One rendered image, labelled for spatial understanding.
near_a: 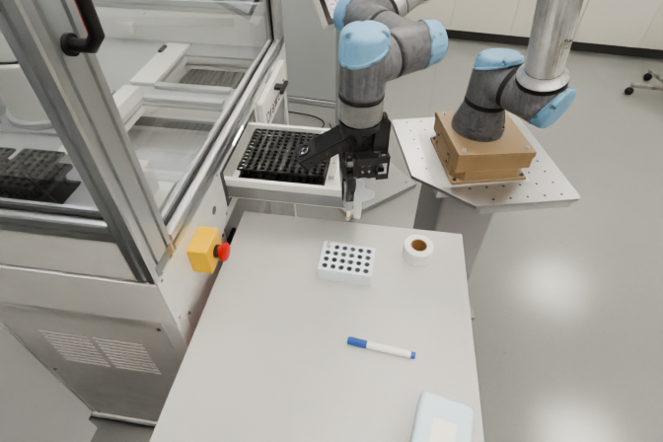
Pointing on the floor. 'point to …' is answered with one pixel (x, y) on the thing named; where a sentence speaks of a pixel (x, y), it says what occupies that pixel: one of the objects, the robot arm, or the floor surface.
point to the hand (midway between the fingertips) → (344, 202)
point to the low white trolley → (323, 339)
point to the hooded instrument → (36, 401)
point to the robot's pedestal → (451, 208)
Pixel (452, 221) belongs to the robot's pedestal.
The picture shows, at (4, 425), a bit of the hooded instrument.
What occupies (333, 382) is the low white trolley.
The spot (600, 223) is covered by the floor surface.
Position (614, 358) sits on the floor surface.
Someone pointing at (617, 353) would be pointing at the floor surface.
